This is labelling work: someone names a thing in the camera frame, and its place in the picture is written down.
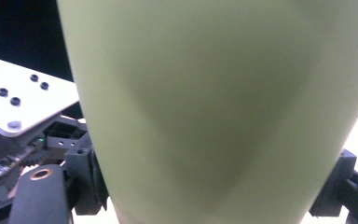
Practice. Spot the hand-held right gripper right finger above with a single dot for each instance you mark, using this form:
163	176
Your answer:
335	189

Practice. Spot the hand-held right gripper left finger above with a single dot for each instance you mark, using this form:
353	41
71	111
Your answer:
85	180

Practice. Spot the green cup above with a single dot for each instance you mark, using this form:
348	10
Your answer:
217	118

